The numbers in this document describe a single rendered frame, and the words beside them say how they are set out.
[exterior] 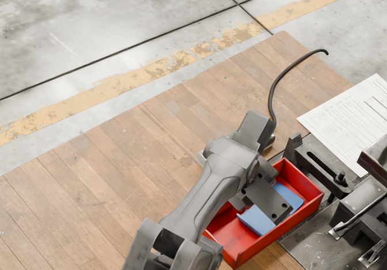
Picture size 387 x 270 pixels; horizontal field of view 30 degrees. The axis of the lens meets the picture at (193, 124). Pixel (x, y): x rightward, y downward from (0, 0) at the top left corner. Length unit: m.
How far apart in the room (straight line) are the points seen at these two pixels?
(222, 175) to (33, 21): 2.26
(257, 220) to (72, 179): 0.40
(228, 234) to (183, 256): 0.50
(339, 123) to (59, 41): 1.70
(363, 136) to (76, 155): 0.67
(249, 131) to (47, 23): 2.14
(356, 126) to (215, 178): 0.73
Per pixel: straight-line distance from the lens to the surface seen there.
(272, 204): 1.26
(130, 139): 1.62
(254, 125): 1.22
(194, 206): 1.05
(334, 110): 1.79
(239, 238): 1.49
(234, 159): 1.14
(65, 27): 3.25
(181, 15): 3.38
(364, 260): 1.44
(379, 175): 1.39
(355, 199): 1.51
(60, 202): 1.50
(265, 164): 1.33
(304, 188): 1.57
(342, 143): 1.72
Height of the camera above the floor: 2.12
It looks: 47 degrees down
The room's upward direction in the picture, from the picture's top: 11 degrees clockwise
